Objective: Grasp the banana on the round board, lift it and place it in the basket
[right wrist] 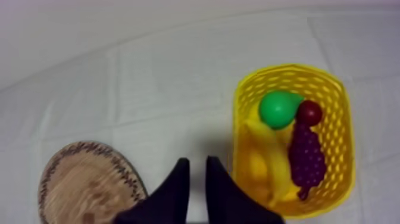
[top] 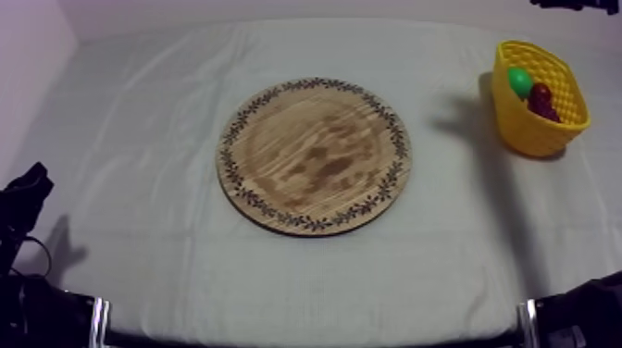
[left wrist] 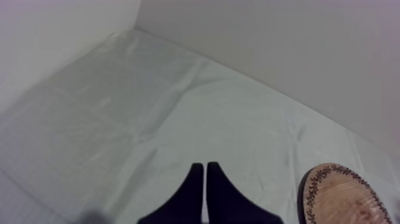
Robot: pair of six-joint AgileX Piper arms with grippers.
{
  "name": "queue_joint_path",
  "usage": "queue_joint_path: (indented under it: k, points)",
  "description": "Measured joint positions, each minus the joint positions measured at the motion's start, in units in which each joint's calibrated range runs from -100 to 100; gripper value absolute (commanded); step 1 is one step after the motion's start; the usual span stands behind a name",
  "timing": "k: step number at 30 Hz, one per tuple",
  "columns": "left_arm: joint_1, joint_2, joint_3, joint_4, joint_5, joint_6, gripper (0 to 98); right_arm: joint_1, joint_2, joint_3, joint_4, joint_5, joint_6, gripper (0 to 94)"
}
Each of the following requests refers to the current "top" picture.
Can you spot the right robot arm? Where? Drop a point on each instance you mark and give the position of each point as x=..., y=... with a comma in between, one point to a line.
x=583, y=316

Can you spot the yellow plastic basket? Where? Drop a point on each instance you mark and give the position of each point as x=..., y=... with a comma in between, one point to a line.
x=525, y=129

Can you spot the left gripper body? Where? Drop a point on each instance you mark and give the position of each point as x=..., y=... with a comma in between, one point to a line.
x=22, y=197

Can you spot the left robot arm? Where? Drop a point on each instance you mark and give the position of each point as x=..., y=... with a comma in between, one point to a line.
x=39, y=316

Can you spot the purple toy grapes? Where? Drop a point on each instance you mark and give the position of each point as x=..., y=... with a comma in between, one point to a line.
x=542, y=99

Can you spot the round wooden board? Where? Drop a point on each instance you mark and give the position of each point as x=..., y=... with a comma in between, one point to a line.
x=313, y=155

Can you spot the silver metal bar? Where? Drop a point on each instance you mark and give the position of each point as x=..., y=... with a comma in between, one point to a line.
x=99, y=323
x=528, y=324

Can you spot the green toy pear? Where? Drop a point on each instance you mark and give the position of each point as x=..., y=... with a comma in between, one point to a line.
x=520, y=81

